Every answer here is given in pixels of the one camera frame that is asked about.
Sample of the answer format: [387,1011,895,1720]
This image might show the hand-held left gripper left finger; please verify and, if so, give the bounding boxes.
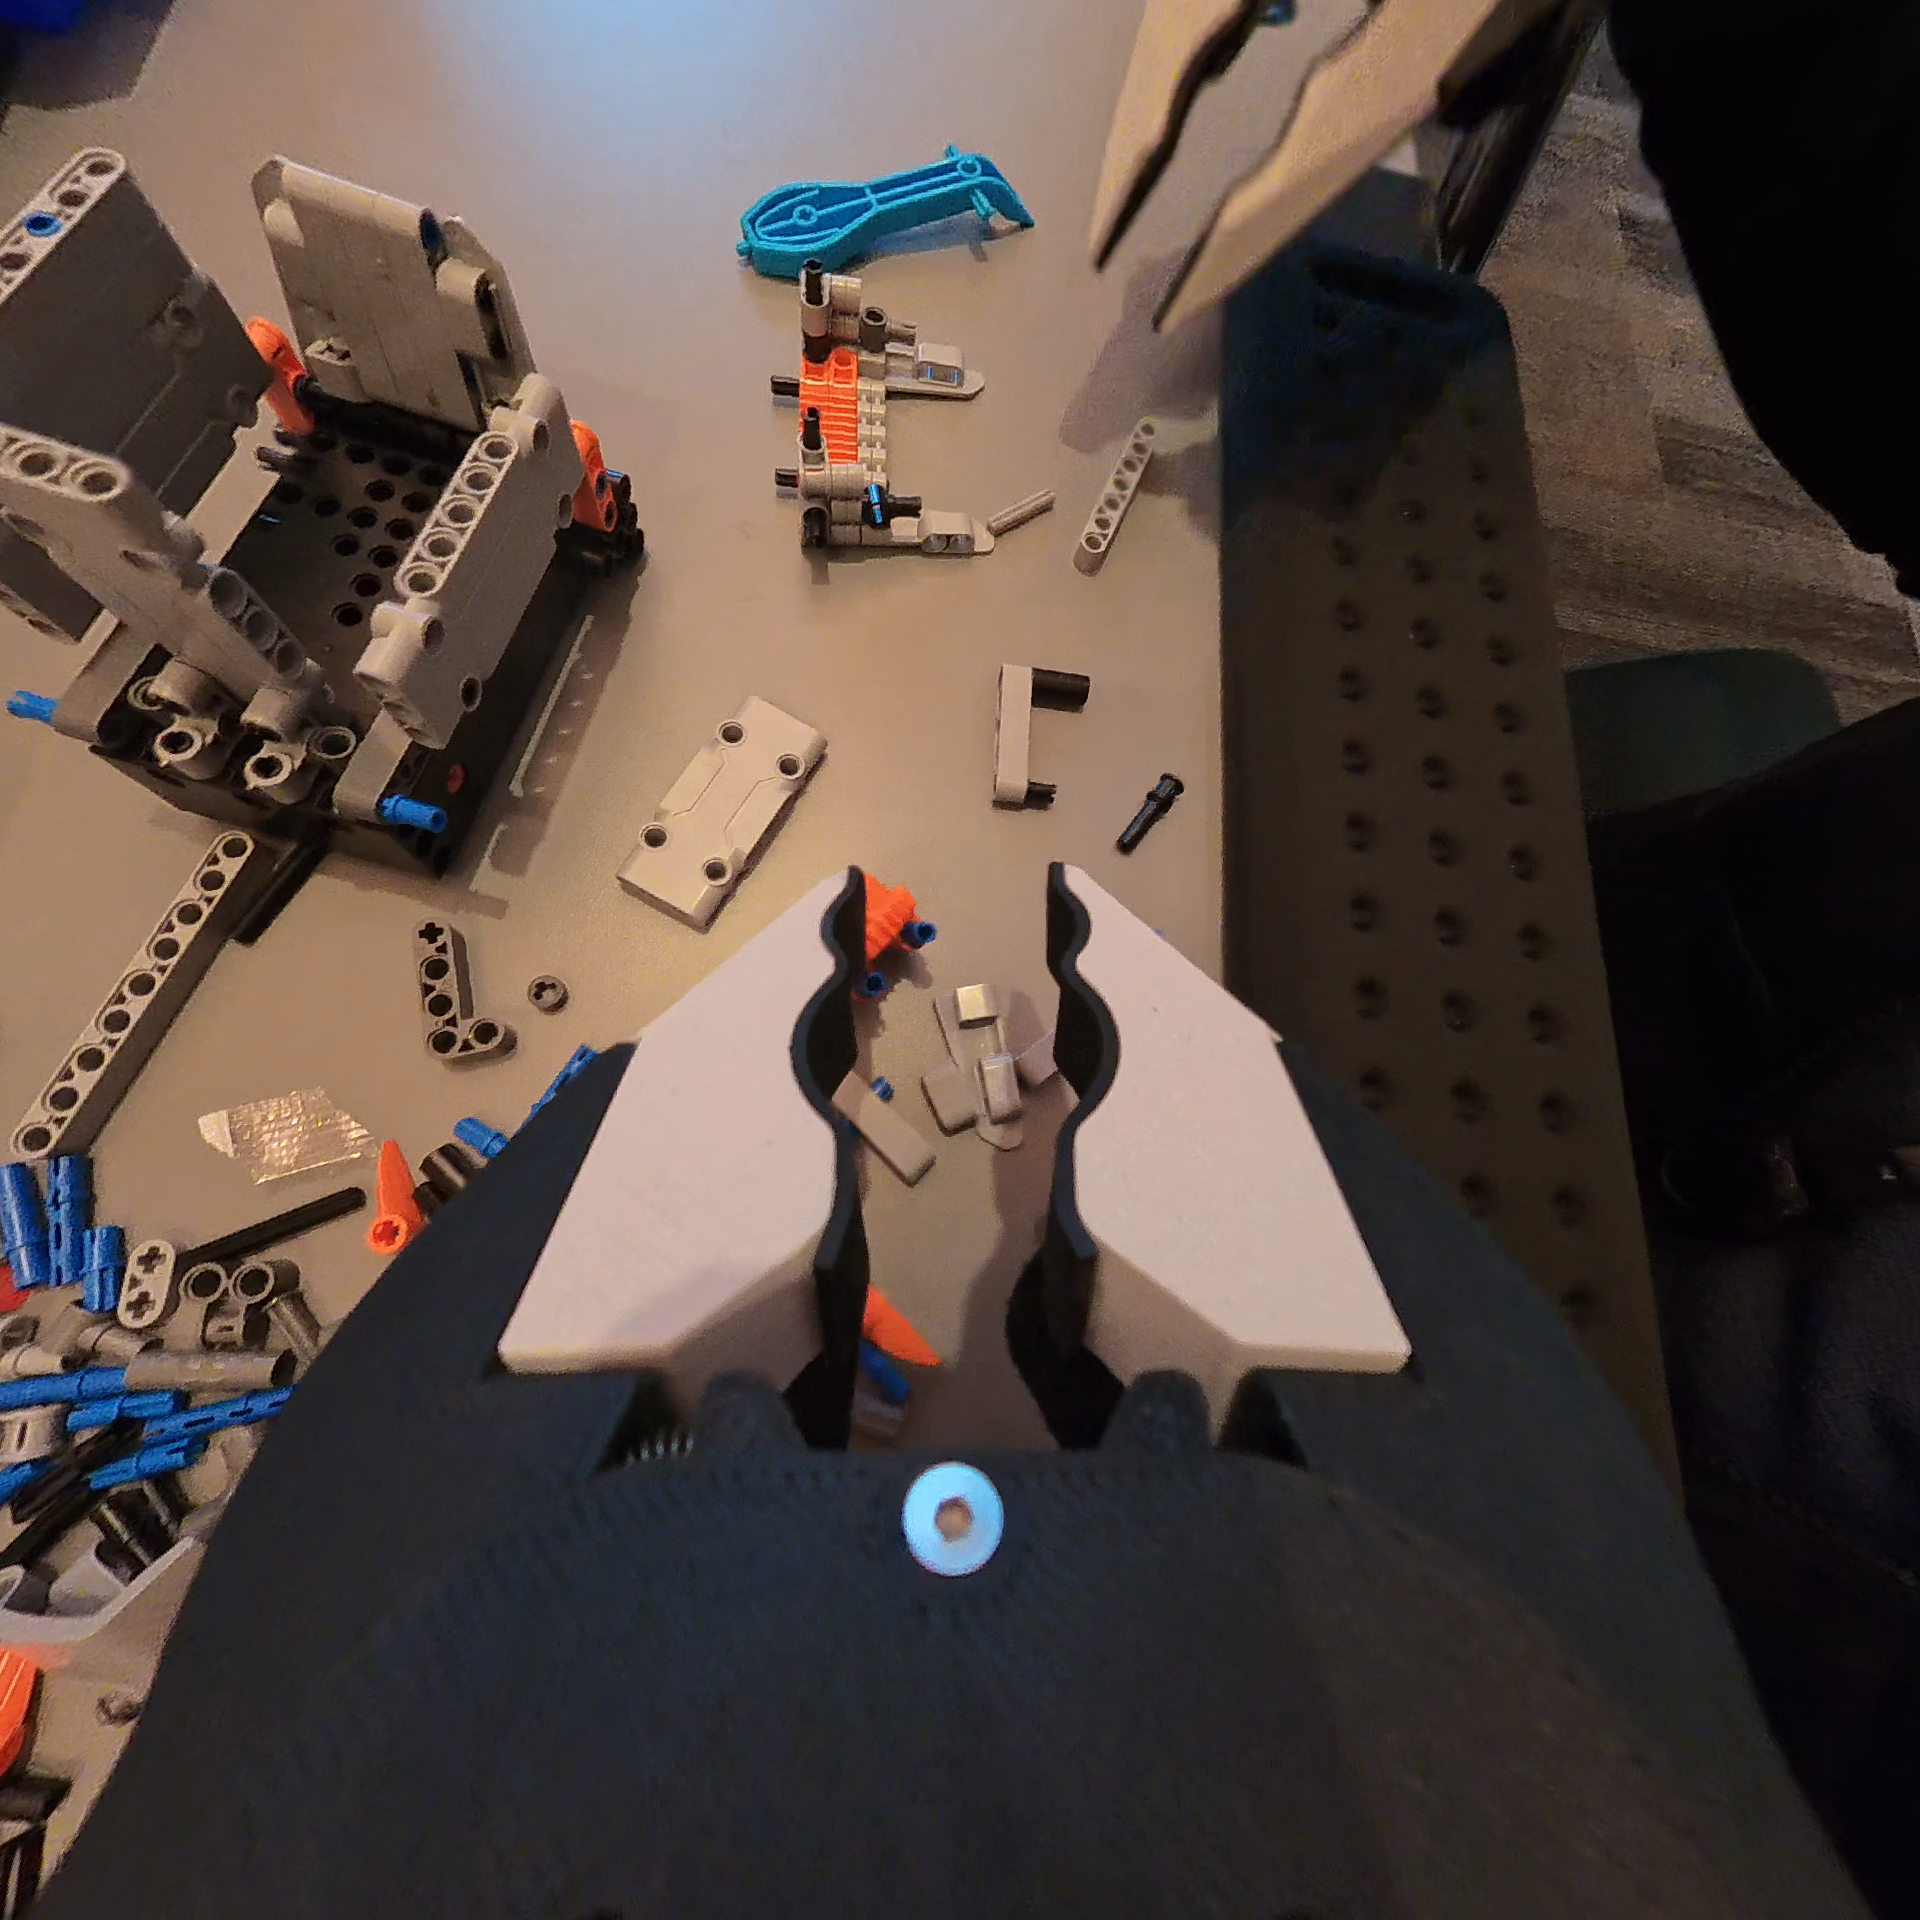
[499,863,876,1451]

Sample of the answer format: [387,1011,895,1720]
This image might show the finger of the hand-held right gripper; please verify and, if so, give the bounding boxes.
[1083,0,1261,274]
[1151,0,1572,339]

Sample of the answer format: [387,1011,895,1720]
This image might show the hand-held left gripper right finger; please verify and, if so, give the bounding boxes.
[1017,859,1422,1451]

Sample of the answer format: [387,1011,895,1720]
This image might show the grey beam with blue pins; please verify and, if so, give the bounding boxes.
[1071,415,1161,578]

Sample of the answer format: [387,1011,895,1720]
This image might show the person's right forearm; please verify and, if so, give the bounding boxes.
[1574,0,1920,602]

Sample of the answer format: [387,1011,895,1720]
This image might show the light grey connector pieces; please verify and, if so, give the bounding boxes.
[919,980,1055,1154]

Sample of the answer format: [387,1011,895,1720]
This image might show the black angled beam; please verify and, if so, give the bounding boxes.
[412,918,522,1061]

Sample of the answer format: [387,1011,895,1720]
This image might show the teal brick separator tool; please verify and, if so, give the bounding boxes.
[737,144,1037,283]

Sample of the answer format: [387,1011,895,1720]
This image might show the orange gear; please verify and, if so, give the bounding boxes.
[857,870,939,999]

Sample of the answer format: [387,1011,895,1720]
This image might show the grey flat panel piece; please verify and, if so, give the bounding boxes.
[614,692,831,932]

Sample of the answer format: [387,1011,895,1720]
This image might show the black axle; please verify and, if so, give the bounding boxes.
[163,1183,369,1274]

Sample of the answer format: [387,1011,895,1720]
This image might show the orange grey small subassembly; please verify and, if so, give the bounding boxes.
[775,258,994,559]

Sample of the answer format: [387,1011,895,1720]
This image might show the black perforated panel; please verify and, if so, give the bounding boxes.
[1218,246,1684,1501]

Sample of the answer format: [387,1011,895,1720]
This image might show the long grey beam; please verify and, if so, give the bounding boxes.
[6,827,260,1162]

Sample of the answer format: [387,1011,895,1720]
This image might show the pile of plastic building pieces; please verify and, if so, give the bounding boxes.
[0,1154,324,1850]

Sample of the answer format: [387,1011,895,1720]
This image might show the grey black robot model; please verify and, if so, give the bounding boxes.
[0,144,649,883]

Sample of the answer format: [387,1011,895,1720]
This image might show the grey frame with black pins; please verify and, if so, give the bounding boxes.
[990,663,1094,814]

